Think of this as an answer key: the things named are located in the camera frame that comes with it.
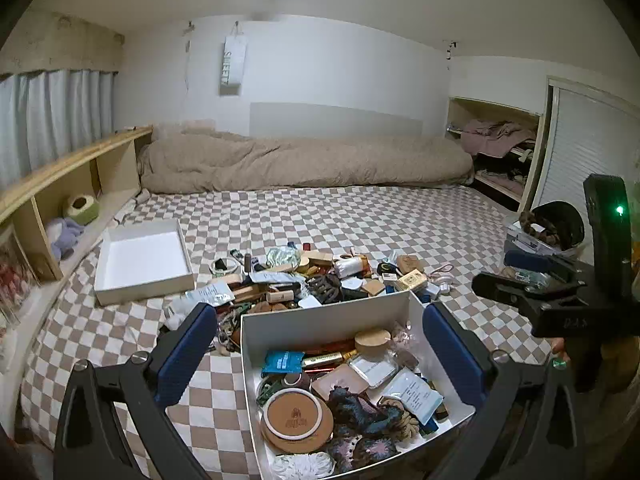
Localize beige knotted rope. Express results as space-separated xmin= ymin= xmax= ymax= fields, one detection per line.
xmin=380 ymin=397 xmax=417 ymax=442

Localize silver white rolled pouch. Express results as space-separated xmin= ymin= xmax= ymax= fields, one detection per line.
xmin=332 ymin=256 xmax=369 ymax=277

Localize round wooden lid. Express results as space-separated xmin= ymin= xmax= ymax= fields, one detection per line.
xmin=355 ymin=329 xmax=394 ymax=362

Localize floral printed pouch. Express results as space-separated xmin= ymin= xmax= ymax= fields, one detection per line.
xmin=0 ymin=225 xmax=42 ymax=313

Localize beige curtain valance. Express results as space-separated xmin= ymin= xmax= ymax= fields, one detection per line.
xmin=0 ymin=10 xmax=126 ymax=79

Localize white cardboard box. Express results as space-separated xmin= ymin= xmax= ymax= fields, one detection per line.
xmin=241 ymin=290 xmax=476 ymax=480

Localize purple plush toy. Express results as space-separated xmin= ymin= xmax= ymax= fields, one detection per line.
xmin=47 ymin=217 xmax=87 ymax=262

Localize clear lid square tin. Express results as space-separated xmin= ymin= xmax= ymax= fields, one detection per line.
xmin=347 ymin=352 xmax=401 ymax=389

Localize white hanging paper bag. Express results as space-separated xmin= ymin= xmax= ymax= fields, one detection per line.
xmin=218 ymin=35 xmax=249 ymax=97

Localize dark crocheted yarn scrunchie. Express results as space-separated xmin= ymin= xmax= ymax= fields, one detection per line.
xmin=327 ymin=385 xmax=406 ymax=461

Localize checkered bed sheet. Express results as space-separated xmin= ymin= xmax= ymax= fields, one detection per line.
xmin=15 ymin=182 xmax=556 ymax=480

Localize light blue mask packet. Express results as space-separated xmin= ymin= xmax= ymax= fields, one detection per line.
xmin=382 ymin=367 xmax=445 ymax=426

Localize pale blue flat packet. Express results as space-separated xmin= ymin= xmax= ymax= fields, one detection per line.
xmin=249 ymin=270 xmax=294 ymax=286

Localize small white printed box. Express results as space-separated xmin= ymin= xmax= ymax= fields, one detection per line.
xmin=395 ymin=270 xmax=429 ymax=291

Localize blue wipe packet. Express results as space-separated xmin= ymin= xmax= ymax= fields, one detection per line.
xmin=263 ymin=350 xmax=306 ymax=376

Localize white text paper packet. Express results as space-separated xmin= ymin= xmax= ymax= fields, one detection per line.
xmin=185 ymin=282 xmax=234 ymax=309

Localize white yarn bundle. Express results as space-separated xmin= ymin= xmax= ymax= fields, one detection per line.
xmin=272 ymin=452 xmax=334 ymax=480

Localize pink folded clothes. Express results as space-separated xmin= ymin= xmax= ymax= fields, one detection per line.
xmin=459 ymin=120 xmax=539 ymax=157

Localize grey wall panel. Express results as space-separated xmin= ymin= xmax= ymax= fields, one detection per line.
xmin=249 ymin=102 xmax=425 ymax=139

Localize wooden headboard shelf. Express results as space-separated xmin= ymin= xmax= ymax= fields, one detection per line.
xmin=0 ymin=125 xmax=154 ymax=283

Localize shallow white box lid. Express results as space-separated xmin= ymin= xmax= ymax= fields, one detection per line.
xmin=94 ymin=217 xmax=196 ymax=307

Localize white sliding door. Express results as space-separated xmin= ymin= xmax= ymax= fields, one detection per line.
xmin=517 ymin=77 xmax=640 ymax=223

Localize clear plastic storage box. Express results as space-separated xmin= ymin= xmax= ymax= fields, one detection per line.
xmin=504 ymin=201 xmax=587 ymax=272

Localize pink square card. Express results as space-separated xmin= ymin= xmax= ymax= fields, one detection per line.
xmin=310 ymin=362 xmax=371 ymax=397

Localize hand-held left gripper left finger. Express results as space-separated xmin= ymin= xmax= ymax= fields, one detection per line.
xmin=52 ymin=302 xmax=218 ymax=480

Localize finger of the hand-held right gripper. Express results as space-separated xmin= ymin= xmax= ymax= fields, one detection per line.
xmin=504 ymin=251 xmax=588 ymax=286
xmin=471 ymin=271 xmax=576 ymax=312

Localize round cork coaster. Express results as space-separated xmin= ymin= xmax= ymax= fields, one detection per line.
xmin=261 ymin=387 xmax=335 ymax=454

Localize iridescent green foil bag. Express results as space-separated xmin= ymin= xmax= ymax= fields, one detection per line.
xmin=266 ymin=246 xmax=301 ymax=269

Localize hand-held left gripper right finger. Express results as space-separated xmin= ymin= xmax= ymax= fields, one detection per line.
xmin=420 ymin=302 xmax=588 ymax=480

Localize closet shelf unit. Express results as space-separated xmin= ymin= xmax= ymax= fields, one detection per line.
xmin=444 ymin=97 xmax=545 ymax=212

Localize grey white curtain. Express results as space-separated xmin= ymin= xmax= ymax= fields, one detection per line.
xmin=0 ymin=67 xmax=119 ymax=196

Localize person's right hand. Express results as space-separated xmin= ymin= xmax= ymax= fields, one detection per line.
xmin=601 ymin=332 xmax=640 ymax=393

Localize beige fluffy duvet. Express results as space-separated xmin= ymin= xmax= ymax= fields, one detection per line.
xmin=137 ymin=120 xmax=476 ymax=194

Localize brown hair claw clip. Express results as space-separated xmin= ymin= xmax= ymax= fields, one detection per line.
xmin=305 ymin=275 xmax=344 ymax=306

